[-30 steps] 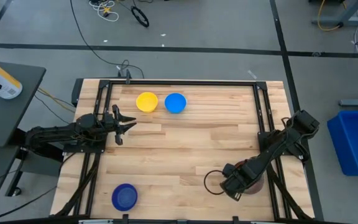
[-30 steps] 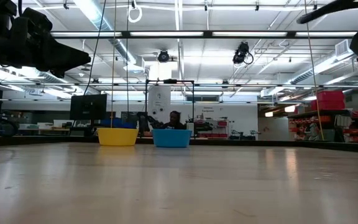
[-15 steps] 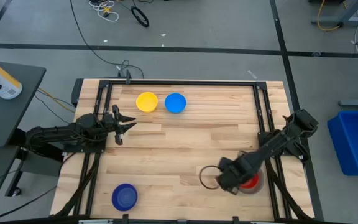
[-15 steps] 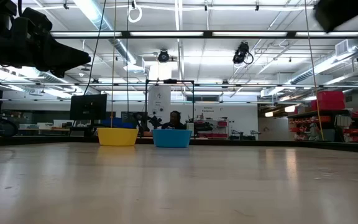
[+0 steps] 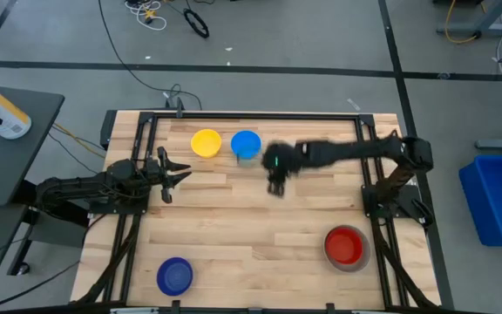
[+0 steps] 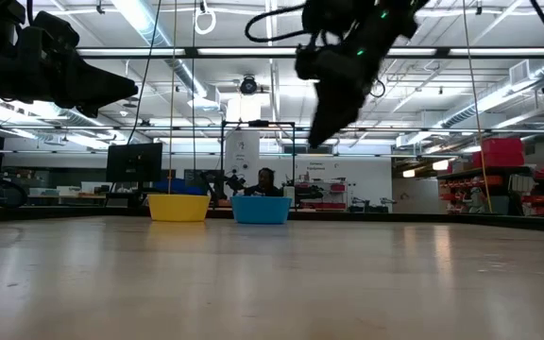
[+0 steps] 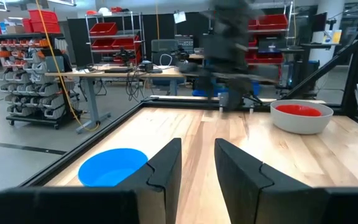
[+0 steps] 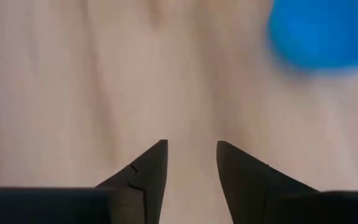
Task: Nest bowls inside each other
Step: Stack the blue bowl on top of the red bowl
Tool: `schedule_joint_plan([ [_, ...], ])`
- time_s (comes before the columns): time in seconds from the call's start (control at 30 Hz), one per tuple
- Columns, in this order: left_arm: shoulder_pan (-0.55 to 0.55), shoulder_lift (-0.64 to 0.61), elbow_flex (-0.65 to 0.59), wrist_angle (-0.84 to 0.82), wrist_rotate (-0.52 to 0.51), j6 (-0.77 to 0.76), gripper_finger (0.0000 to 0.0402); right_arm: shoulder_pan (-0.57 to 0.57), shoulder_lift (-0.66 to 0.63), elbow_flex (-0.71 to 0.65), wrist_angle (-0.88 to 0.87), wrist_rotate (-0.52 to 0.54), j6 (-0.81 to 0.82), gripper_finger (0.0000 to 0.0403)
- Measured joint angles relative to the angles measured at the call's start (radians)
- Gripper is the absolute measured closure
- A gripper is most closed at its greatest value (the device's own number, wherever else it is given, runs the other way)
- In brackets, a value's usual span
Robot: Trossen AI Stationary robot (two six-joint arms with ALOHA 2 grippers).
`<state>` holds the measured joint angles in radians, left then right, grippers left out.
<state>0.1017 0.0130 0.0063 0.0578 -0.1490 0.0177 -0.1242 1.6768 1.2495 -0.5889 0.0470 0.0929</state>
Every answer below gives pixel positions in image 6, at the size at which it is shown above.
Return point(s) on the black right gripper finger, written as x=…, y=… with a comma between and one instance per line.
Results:
x=333, y=118

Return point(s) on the light blue plastic bowl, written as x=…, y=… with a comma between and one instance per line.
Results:
x=261, y=210

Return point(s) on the yellow plastic bowl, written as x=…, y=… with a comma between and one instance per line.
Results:
x=178, y=208

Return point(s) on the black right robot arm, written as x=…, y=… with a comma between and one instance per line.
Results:
x=347, y=19

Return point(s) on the shelf with red bins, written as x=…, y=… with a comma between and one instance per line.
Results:
x=324, y=196

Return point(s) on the black computer monitor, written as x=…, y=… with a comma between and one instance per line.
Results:
x=134, y=163

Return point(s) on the person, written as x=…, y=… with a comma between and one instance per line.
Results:
x=265, y=181

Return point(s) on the blue storage bin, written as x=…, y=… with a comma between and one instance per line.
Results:
x=182, y=188

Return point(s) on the storage rack with small bins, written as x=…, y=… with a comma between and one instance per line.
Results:
x=484, y=191

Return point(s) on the red storage crates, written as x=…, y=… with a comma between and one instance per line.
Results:
x=501, y=152

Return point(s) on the black metal station frame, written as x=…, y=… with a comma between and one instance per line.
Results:
x=294, y=160

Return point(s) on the black horizontal frame bar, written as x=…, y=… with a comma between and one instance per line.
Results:
x=253, y=51

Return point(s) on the black overhead camera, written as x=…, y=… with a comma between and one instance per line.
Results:
x=248, y=85

